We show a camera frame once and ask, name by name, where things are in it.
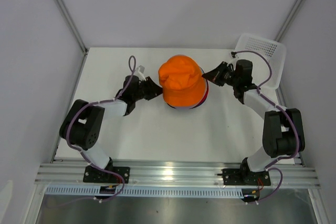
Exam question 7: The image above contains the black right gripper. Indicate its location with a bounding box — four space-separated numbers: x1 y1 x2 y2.
202 61 239 87

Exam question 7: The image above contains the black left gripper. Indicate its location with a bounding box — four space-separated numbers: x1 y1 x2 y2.
133 77 166 101

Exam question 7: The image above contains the blue bucket hat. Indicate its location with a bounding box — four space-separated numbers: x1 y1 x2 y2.
161 67 206 106

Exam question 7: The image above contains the orange bucket hat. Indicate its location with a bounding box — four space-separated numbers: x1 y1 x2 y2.
158 55 207 108

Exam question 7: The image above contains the red bucket hat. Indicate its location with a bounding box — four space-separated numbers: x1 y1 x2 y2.
196 81 209 107

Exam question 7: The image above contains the lilac bucket hat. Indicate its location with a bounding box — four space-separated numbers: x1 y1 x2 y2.
167 103 202 110

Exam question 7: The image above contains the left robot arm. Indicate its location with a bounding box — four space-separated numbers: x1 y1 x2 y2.
59 76 163 183

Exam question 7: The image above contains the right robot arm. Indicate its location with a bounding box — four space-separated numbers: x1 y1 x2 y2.
202 59 305 186

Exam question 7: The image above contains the white plastic basket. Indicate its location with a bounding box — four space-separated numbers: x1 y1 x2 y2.
234 33 287 90

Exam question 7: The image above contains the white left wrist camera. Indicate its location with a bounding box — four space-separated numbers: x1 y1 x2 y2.
134 65 146 81

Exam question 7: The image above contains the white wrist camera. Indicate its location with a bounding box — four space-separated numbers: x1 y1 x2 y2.
134 65 146 81
230 51 239 63

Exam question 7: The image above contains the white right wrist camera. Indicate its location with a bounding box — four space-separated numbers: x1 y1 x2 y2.
230 51 239 63

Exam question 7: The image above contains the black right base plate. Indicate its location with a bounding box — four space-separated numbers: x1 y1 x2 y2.
217 168 271 186

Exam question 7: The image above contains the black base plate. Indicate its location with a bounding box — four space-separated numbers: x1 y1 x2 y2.
217 168 271 186
83 166 131 184

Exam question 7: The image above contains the white slotted cable duct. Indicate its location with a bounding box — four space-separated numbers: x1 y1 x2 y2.
45 185 244 199

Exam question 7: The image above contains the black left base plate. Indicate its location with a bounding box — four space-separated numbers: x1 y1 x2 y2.
83 166 131 184

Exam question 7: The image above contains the aluminium mounting rail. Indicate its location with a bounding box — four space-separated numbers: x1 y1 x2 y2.
35 158 321 189

